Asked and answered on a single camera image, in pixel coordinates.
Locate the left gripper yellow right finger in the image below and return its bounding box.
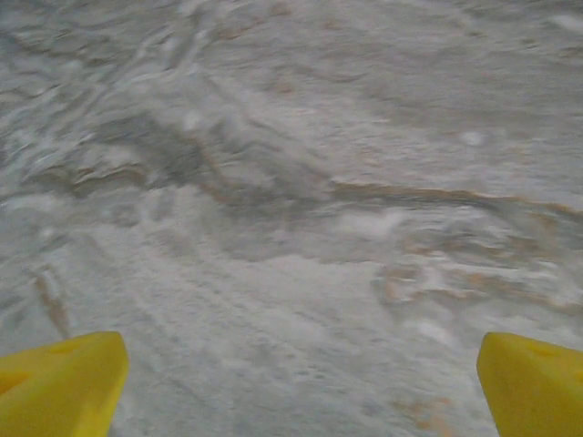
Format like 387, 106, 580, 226
476, 331, 583, 437

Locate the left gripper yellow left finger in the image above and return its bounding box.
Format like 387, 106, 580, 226
0, 330, 130, 437

